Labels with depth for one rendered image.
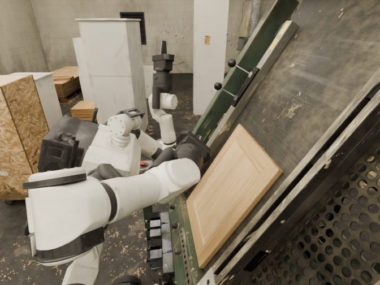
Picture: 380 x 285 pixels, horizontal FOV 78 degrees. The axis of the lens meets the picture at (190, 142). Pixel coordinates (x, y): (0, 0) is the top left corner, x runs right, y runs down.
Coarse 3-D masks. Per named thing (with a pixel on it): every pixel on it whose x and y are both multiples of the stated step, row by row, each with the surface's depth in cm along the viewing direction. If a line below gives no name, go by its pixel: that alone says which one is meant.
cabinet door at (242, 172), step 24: (240, 144) 97; (216, 168) 107; (240, 168) 91; (264, 168) 78; (192, 192) 118; (216, 192) 99; (240, 192) 85; (264, 192) 76; (192, 216) 109; (216, 216) 92; (240, 216) 79; (216, 240) 86
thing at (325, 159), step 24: (360, 96) 52; (336, 120) 55; (360, 120) 50; (336, 144) 53; (360, 144) 52; (312, 168) 56; (336, 168) 54; (288, 192) 61; (312, 192) 57; (264, 216) 64; (288, 216) 60; (240, 240) 67; (264, 240) 62; (216, 264) 72; (240, 264) 66
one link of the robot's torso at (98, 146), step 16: (96, 112) 88; (64, 128) 76; (80, 128) 80; (96, 128) 84; (48, 144) 68; (64, 144) 69; (80, 144) 71; (96, 144) 75; (112, 144) 79; (128, 144) 83; (48, 160) 70; (64, 160) 71; (80, 160) 69; (96, 160) 70; (112, 160) 72; (128, 160) 74; (128, 176) 74
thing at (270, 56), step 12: (288, 24) 97; (276, 36) 102; (288, 36) 98; (276, 48) 100; (264, 60) 103; (264, 72) 104; (252, 84) 106; (240, 108) 110; (228, 120) 112; (216, 132) 117; (216, 144) 117
